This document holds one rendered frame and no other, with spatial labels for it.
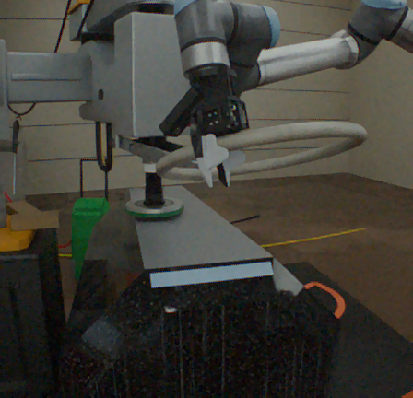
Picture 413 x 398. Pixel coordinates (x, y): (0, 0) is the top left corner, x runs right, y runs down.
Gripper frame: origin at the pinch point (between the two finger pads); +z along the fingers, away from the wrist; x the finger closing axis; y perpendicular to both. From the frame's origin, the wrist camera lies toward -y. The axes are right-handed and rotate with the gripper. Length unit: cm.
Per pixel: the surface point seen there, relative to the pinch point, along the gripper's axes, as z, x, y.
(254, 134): -6.7, 0.4, 9.3
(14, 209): -13, 49, -137
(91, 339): 33, 7, -48
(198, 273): 19.7, 25.3, -23.7
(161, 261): 15.4, 23.1, -33.4
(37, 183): -89, 321, -479
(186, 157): -5.5, -0.8, -4.8
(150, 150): -20, 44, -48
